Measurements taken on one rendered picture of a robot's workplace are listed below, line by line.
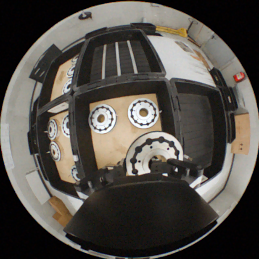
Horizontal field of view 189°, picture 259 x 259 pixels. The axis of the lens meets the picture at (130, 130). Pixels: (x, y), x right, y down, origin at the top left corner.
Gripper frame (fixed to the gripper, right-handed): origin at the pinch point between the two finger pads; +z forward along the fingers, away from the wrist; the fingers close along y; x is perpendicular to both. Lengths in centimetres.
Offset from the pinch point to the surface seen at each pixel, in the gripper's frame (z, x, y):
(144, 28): 47, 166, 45
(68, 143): 17.2, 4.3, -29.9
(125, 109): 17.1, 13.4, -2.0
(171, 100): 8.4, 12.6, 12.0
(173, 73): 30, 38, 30
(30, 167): 67, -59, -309
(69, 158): 17.3, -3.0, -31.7
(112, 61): 16.9, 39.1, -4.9
